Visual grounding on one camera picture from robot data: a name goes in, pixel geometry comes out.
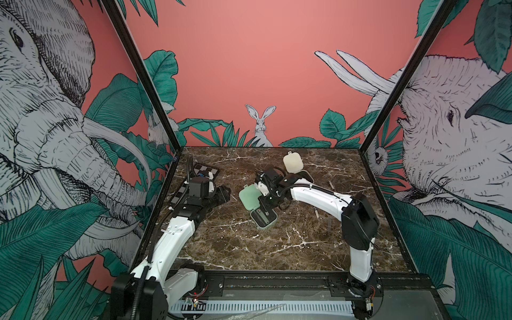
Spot mint green clipper case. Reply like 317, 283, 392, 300
239, 184, 277, 229

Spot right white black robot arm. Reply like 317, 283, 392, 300
255, 168, 380, 283

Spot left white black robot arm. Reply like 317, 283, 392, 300
106, 157, 231, 319

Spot cream clipper case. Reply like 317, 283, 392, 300
283, 151, 314, 183

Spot black white checkerboard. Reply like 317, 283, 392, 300
168, 163, 220, 208

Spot white perforated strip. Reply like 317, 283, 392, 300
169, 300, 353, 316

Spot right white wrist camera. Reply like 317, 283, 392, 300
257, 181, 269, 196

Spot black aluminium front rail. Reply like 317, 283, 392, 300
192, 270, 434, 299

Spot left black frame post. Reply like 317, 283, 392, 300
101, 0, 182, 152

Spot black frame post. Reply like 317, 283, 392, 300
359, 0, 459, 153
101, 0, 182, 152

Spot right black frame post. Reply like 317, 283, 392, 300
359, 0, 459, 153

